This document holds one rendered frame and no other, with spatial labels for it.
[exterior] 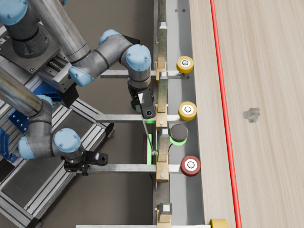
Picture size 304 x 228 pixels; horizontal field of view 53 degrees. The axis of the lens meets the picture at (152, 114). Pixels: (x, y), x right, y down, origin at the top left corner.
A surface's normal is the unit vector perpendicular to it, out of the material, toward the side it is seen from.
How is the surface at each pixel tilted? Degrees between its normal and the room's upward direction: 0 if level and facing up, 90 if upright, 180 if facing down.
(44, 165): 0
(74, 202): 0
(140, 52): 0
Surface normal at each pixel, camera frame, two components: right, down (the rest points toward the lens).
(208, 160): 0.00, -0.46
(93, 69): 0.57, 0.20
